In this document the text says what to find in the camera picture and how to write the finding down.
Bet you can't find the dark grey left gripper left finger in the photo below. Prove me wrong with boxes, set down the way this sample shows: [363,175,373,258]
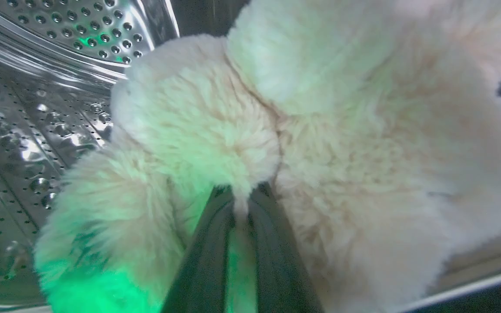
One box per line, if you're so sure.
[161,186,236,313]

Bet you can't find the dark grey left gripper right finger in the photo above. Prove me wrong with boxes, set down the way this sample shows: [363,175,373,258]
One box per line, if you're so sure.
[248,183,324,313]

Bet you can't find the cream white plush toy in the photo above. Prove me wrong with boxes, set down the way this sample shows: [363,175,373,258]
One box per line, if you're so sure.
[34,0,501,313]

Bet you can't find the stainless steel washing machine drum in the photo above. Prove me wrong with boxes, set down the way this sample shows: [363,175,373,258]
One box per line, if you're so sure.
[0,0,501,313]

